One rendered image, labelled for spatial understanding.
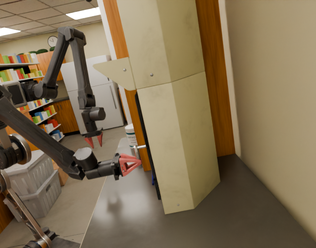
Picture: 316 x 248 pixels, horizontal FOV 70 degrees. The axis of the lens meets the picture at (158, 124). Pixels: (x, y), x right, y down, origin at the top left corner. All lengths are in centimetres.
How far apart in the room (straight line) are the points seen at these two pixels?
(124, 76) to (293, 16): 47
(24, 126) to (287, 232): 88
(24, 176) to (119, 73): 233
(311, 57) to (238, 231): 53
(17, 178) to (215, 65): 244
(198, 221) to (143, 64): 55
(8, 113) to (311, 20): 88
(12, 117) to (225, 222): 78
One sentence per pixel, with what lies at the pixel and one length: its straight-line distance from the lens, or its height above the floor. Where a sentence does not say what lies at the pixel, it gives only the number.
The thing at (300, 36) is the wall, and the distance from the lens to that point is 69.
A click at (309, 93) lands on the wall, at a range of 68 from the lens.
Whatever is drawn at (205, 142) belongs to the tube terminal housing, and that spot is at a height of 115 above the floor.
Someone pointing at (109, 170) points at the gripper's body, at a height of 114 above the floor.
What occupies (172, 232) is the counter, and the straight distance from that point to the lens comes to 82.
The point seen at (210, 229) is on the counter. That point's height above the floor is 94.
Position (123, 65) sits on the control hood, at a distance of 71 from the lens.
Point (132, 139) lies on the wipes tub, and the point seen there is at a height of 101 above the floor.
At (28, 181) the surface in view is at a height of 49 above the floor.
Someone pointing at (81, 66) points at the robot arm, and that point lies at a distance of 128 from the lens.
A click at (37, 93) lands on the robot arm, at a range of 148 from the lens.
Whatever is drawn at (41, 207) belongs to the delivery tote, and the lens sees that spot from 306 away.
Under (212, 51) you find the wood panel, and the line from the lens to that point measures 111.
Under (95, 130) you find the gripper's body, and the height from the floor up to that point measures 120.
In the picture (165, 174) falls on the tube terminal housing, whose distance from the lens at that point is 81.
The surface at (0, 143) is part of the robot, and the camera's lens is 154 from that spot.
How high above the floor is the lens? 149
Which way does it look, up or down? 16 degrees down
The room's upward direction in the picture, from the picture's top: 12 degrees counter-clockwise
